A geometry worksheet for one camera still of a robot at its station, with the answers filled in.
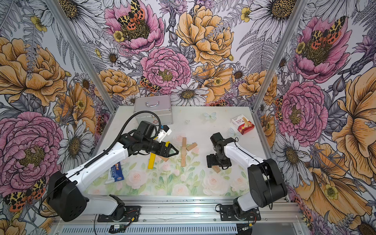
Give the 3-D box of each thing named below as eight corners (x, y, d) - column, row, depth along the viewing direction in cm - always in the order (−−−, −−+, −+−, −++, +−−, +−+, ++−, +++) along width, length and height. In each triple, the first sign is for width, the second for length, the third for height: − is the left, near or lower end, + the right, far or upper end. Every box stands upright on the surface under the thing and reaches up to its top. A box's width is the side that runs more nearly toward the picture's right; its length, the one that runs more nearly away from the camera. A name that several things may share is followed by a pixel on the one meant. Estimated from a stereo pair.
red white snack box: (242, 135, 108) (243, 131, 104) (230, 122, 115) (231, 118, 112) (253, 129, 111) (255, 125, 108) (241, 118, 119) (242, 113, 115)
